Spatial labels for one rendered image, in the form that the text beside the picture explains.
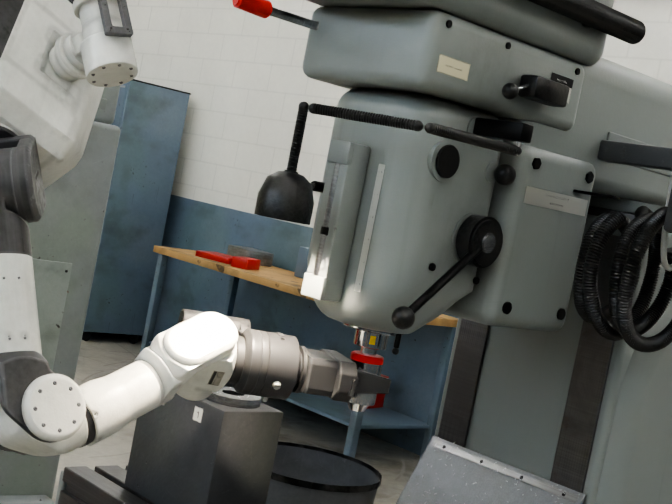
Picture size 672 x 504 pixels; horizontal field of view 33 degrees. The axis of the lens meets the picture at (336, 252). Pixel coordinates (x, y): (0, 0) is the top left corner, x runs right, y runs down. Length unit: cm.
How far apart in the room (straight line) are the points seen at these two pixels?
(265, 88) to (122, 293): 192
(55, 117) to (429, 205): 49
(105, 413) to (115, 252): 747
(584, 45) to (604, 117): 14
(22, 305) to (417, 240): 50
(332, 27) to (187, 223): 751
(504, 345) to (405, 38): 65
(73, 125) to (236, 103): 729
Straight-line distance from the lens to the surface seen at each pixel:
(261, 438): 181
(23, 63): 154
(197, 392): 157
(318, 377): 156
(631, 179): 185
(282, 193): 142
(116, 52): 149
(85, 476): 198
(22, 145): 144
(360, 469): 384
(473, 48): 151
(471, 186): 156
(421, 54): 145
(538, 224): 165
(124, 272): 895
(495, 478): 192
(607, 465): 184
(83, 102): 157
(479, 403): 196
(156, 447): 188
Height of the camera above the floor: 148
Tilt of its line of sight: 3 degrees down
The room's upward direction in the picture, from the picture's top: 11 degrees clockwise
